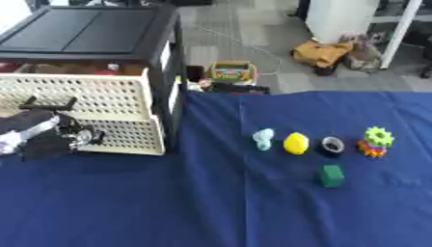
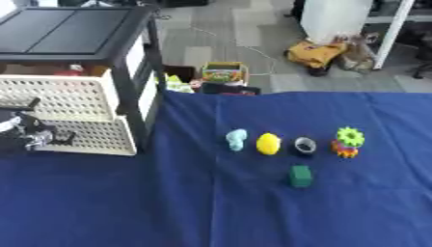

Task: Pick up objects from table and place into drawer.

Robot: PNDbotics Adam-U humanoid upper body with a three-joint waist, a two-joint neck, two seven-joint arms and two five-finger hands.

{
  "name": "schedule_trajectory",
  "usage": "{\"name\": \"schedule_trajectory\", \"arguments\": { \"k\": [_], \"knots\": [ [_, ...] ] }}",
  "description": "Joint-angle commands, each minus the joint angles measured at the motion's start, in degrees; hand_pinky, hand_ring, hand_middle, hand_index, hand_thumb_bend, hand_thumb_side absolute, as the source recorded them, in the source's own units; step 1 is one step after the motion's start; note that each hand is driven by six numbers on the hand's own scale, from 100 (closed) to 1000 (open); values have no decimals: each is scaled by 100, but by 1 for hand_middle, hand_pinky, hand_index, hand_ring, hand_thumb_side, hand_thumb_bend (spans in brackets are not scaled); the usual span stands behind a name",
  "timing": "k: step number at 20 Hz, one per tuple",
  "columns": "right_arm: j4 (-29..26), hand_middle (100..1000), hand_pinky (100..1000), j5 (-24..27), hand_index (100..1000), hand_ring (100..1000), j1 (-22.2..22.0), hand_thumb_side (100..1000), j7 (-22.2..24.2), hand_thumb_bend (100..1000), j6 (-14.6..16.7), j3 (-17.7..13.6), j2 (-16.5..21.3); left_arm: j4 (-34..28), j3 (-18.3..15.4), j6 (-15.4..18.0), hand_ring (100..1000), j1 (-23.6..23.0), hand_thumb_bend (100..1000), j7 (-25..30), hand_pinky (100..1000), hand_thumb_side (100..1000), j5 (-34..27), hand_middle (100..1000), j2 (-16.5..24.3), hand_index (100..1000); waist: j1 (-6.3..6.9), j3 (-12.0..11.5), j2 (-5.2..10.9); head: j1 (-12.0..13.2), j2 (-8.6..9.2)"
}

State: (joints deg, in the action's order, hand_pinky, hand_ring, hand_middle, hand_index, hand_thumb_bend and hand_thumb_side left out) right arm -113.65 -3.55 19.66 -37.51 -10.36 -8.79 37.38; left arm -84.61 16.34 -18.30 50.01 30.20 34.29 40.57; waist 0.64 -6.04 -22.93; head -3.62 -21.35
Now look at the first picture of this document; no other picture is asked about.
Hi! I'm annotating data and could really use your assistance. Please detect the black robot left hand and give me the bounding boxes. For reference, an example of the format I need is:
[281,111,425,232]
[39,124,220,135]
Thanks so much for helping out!
[20,113,108,161]

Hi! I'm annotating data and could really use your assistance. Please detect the pale perforated drawer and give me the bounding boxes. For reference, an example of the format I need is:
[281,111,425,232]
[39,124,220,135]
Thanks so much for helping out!
[75,115,168,156]
[0,63,155,122]

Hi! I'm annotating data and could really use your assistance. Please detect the pale perforated lower drawer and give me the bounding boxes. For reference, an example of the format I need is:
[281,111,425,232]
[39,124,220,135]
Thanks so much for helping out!
[75,115,168,156]

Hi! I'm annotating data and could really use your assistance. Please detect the black plastic drawer cabinet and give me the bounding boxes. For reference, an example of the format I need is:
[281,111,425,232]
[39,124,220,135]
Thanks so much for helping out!
[0,4,189,153]

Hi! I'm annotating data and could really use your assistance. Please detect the dark clutter behind table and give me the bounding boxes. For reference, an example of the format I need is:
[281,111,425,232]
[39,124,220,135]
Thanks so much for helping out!
[197,78,270,95]

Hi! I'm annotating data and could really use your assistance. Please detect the green and yellow toy box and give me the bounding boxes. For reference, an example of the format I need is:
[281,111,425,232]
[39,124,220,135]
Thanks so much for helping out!
[203,61,260,86]

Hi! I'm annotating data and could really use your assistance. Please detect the light blue toy figure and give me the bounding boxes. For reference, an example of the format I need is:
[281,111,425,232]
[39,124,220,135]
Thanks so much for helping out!
[251,127,277,151]

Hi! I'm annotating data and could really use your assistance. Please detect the yellow toy lemon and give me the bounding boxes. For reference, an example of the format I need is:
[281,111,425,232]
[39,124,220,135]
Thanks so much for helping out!
[282,131,311,155]

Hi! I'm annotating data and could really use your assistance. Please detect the black tape roll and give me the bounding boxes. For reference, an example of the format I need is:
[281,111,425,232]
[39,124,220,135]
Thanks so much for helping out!
[318,135,346,157]

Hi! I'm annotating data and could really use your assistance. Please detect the tan bag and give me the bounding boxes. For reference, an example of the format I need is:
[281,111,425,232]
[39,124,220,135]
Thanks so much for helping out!
[288,39,357,69]

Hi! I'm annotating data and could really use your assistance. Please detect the green block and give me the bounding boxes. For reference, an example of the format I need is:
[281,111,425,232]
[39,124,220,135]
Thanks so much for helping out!
[318,164,346,188]

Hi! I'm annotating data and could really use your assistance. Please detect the white pillar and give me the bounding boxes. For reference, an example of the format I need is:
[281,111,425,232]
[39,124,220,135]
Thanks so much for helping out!
[304,0,382,44]

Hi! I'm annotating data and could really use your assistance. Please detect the grey bag with flowers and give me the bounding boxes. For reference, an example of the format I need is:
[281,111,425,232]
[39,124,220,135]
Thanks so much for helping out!
[338,32,385,72]

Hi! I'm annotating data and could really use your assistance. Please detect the green gear toy stack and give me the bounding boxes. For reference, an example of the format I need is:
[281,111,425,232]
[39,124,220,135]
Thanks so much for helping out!
[356,125,397,159]

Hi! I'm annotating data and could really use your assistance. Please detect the black drawer handle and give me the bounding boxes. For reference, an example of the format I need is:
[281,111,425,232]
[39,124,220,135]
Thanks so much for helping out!
[18,95,80,112]

